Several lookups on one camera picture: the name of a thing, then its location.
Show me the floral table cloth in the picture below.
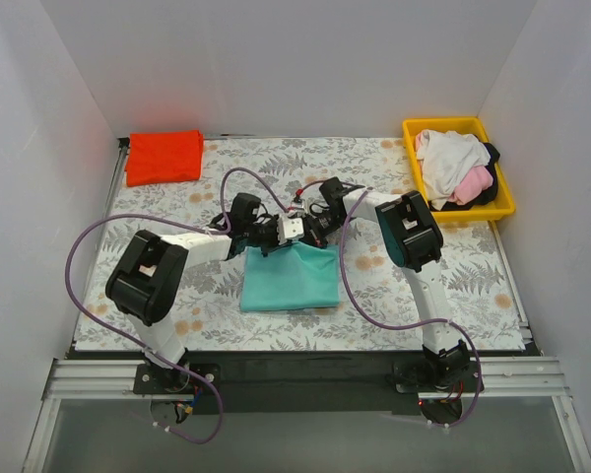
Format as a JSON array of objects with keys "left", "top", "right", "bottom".
[{"left": 73, "top": 138, "right": 527, "bottom": 352}]

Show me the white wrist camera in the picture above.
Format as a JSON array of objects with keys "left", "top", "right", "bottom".
[
  {"left": 277, "top": 214, "right": 304, "bottom": 245},
  {"left": 287, "top": 188, "right": 309, "bottom": 218}
]

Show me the yellow plastic bin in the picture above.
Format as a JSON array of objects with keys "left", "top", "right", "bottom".
[{"left": 402, "top": 116, "right": 516, "bottom": 224}]

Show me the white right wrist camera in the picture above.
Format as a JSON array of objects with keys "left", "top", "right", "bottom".
[{"left": 287, "top": 188, "right": 309, "bottom": 218}]

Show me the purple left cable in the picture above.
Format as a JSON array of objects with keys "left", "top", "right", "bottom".
[{"left": 64, "top": 168, "right": 290, "bottom": 444}]

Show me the black t shirt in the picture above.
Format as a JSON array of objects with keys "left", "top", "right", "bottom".
[{"left": 441, "top": 142, "right": 500, "bottom": 211}]

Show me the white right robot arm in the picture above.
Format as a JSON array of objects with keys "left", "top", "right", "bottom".
[{"left": 293, "top": 177, "right": 472, "bottom": 393}]

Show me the teal t shirt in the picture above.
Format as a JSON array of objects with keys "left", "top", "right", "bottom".
[{"left": 240, "top": 242, "right": 340, "bottom": 312}]

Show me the aluminium rail frame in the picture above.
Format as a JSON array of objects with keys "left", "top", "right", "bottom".
[{"left": 23, "top": 356, "right": 591, "bottom": 472}]

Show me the folded orange t shirt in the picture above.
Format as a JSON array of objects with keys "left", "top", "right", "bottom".
[{"left": 126, "top": 130, "right": 204, "bottom": 187}]

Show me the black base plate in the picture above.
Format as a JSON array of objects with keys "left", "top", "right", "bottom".
[{"left": 132, "top": 349, "right": 487, "bottom": 415}]

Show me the pink t shirt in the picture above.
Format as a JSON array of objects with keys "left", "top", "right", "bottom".
[{"left": 447, "top": 167, "right": 493, "bottom": 206}]

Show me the white t shirt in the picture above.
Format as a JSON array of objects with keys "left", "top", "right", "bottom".
[{"left": 415, "top": 129, "right": 490, "bottom": 211}]

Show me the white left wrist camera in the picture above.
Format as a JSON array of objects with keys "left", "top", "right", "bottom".
[{"left": 277, "top": 214, "right": 304, "bottom": 245}]

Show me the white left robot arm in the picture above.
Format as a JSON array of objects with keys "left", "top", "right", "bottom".
[{"left": 105, "top": 193, "right": 280, "bottom": 394}]

